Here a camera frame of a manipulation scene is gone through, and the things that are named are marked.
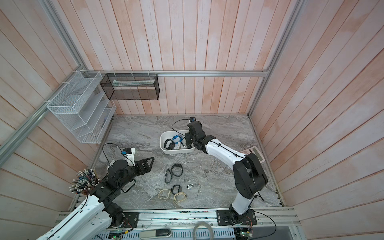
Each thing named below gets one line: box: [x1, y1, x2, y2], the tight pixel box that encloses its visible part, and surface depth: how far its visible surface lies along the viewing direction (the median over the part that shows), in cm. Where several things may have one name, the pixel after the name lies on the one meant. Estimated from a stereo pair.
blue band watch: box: [172, 134, 183, 145], surface depth 106 cm
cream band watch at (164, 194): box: [157, 189, 171, 200], surface depth 83 cm
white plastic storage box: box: [159, 130, 195, 154], surface depth 103 cm
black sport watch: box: [163, 139, 175, 150], surface depth 101 cm
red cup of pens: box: [68, 168, 100, 195], surface depth 70 cm
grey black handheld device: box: [139, 228, 173, 240], surface depth 70 cm
